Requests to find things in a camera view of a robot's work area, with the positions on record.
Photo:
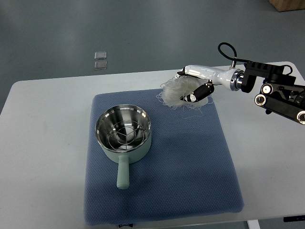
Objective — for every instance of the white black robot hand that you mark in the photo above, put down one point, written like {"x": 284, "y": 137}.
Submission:
{"x": 212, "y": 76}

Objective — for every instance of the white vermicelli nest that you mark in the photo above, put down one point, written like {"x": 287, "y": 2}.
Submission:
{"x": 173, "y": 89}

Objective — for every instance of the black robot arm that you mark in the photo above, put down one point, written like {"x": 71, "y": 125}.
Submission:
{"x": 278, "y": 94}

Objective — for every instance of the mint green steel pot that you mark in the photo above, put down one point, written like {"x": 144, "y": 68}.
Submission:
{"x": 123, "y": 112}

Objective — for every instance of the blue textured cloth mat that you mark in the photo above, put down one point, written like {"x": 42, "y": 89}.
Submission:
{"x": 187, "y": 172}

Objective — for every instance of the lower clear floor plate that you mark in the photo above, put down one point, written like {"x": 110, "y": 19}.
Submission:
{"x": 100, "y": 65}

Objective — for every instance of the clear floor plate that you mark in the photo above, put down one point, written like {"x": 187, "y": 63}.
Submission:
{"x": 100, "y": 55}
{"x": 100, "y": 65}

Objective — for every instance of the upper clear floor plate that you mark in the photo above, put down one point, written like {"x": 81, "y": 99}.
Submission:
{"x": 100, "y": 55}

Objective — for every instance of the white table leg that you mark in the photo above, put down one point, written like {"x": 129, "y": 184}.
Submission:
{"x": 253, "y": 224}

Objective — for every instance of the black table control panel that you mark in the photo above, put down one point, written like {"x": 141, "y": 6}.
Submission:
{"x": 294, "y": 218}

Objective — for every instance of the dark blue mat label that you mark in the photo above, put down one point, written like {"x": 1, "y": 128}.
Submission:
{"x": 125, "y": 225}

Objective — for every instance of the wire steaming rack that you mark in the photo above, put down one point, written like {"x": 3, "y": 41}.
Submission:
{"x": 126, "y": 134}

